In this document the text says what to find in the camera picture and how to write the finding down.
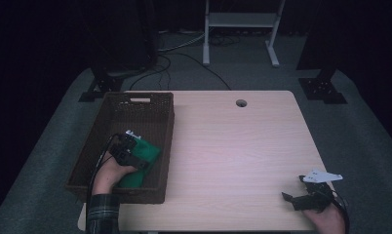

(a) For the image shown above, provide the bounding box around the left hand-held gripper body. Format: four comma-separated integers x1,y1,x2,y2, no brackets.
109,130,143,168

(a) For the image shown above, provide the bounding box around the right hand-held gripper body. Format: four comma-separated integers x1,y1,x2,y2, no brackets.
300,169,343,213

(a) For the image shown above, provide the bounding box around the green printed t-shirt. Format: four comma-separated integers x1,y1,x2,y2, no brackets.
117,137,162,189

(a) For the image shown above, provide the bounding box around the brown wicker basket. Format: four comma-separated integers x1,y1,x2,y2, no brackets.
65,91,176,205

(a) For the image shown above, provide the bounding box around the person's right hand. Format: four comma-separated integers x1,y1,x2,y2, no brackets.
302,204,347,234

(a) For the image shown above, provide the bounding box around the person's left hand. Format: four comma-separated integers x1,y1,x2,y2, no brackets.
93,157,138,196

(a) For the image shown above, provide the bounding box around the black metal stand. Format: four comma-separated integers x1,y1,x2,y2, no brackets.
295,0,348,105
78,0,159,103

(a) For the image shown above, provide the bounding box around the white metal stand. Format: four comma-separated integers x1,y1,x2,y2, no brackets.
202,0,287,68

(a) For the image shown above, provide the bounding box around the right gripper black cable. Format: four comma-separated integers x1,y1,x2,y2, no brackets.
330,191,351,234

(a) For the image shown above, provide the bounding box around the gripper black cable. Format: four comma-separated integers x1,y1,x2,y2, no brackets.
86,133,120,209
330,191,351,234

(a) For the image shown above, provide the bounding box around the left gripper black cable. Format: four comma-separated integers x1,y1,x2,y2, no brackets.
86,133,120,209

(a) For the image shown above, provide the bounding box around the black floor cable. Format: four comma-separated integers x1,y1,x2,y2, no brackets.
129,52,232,92

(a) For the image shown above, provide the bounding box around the white floor cable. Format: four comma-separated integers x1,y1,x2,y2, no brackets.
158,32,207,53

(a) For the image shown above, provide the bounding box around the black cable bundle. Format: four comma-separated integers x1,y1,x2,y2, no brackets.
209,33,241,47

